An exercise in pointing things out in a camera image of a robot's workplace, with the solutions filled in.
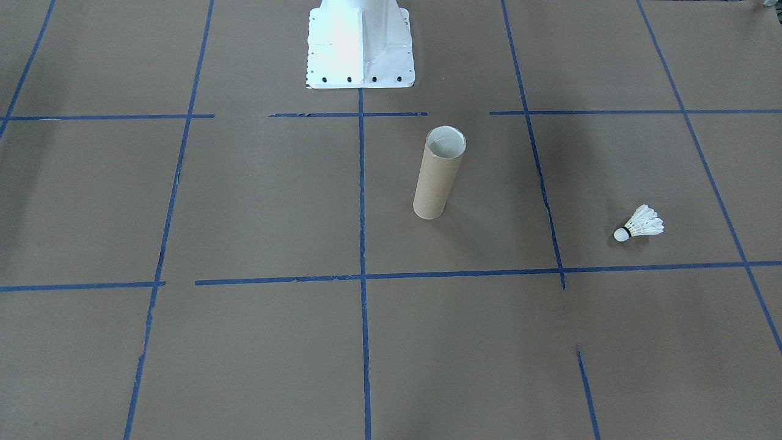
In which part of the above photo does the white feather shuttlecock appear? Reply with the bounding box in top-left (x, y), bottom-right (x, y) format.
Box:
top-left (613, 204), bottom-right (665, 243)

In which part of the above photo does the brown cardboard tube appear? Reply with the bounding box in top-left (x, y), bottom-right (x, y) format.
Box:
top-left (413, 126), bottom-right (467, 220)

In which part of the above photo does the white metal pedestal base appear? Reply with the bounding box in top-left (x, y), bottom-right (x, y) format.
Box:
top-left (305, 0), bottom-right (416, 90)

